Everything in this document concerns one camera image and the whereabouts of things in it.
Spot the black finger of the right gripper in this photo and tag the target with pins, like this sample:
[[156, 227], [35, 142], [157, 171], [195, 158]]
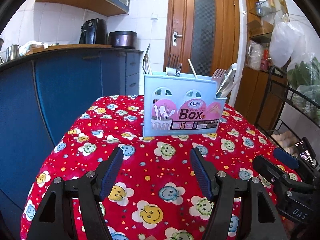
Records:
[[276, 176]]

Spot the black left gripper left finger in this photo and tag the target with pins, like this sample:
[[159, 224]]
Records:
[[54, 218]]

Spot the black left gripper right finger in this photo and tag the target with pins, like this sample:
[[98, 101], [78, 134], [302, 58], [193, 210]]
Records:
[[258, 219]]

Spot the wooden chopstick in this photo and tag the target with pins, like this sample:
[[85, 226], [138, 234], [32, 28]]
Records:
[[192, 68]]

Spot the blue kitchen counter cabinet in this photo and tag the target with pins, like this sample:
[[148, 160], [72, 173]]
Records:
[[41, 96]]

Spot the eggs on rack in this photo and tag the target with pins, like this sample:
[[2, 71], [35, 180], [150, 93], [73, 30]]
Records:
[[287, 141]]

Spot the wooden low cabinet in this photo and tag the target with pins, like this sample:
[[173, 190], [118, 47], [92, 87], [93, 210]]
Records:
[[260, 97]]

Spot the green vegetables in bag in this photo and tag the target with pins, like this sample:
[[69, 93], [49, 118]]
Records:
[[303, 75]]

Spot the red smiley flower tablecloth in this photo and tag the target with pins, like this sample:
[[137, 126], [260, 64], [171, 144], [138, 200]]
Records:
[[156, 192]]

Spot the silver knife in box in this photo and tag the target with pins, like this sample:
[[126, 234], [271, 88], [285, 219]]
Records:
[[227, 78]]

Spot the silver fork right compartment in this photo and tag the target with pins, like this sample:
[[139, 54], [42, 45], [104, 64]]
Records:
[[218, 75]]

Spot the white plastic bag hanging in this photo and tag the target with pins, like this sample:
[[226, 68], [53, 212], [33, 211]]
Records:
[[289, 42]]

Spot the light blue utensil box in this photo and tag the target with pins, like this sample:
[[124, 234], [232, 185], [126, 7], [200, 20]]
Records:
[[180, 105]]

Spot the black fork in box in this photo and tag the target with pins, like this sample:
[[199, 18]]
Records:
[[173, 67]]

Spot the wooden door with glass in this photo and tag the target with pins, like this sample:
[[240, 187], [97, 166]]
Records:
[[211, 32]]

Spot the wooden cutting board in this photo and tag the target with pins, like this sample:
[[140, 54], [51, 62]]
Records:
[[67, 46]]

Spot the white cloth on counter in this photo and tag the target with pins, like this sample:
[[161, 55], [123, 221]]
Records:
[[29, 46]]

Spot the metal cup on counter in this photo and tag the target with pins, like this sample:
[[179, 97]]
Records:
[[12, 52]]

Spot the dark rice cooker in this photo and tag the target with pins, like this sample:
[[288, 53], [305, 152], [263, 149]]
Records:
[[122, 39]]

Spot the black air fryer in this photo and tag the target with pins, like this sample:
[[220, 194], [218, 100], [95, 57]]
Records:
[[93, 31]]

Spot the black metal wire rack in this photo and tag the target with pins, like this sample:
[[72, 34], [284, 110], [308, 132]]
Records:
[[285, 109]]

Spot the wooden wall shelf niche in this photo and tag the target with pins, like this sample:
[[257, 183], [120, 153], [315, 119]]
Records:
[[261, 16]]

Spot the silver door handle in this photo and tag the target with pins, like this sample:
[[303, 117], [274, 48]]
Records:
[[175, 36]]

